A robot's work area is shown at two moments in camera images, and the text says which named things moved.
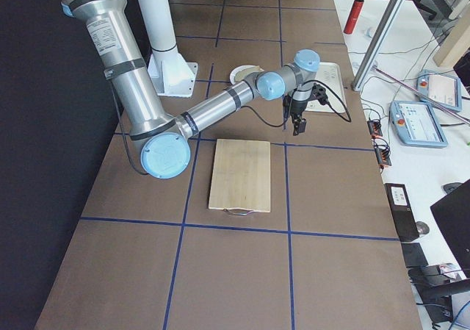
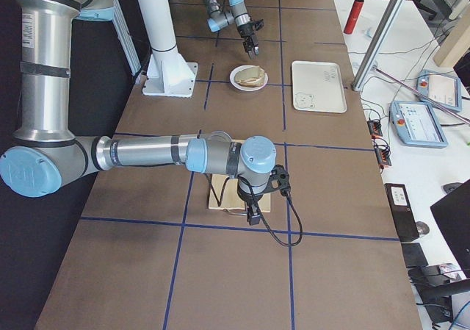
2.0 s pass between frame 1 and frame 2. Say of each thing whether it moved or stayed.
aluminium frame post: stayed
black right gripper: moved
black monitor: stayed
